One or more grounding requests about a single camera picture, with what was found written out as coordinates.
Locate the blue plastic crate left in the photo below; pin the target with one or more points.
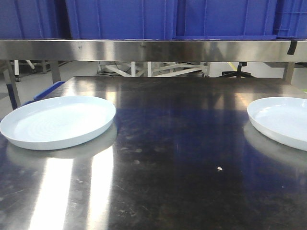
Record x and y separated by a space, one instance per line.
34 19

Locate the steel shelf leg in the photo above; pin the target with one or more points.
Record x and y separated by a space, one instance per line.
9 77
288 72

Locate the steel shelf leg left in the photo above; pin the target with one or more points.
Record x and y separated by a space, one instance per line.
9 77

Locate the steel shelf leg right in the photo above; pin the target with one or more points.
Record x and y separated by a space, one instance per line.
288 72

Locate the blue plastic crate right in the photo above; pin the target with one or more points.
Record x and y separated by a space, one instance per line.
225 19

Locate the light blue plate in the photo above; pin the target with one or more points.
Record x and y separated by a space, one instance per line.
282 119
58 123

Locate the stainless steel shelf rail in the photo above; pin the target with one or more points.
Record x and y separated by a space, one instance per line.
151 50

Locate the blue crate far right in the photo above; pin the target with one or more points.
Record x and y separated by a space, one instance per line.
291 19

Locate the white metal frame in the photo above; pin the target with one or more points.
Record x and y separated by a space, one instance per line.
152 69

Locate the blue plastic crate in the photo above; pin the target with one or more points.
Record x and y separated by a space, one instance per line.
34 19
225 19
122 19

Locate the black office chair base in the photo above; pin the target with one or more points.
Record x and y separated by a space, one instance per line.
237 71

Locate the blue plastic crate middle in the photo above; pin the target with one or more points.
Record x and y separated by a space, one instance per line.
122 19

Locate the black tape strip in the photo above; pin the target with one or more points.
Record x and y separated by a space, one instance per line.
292 47

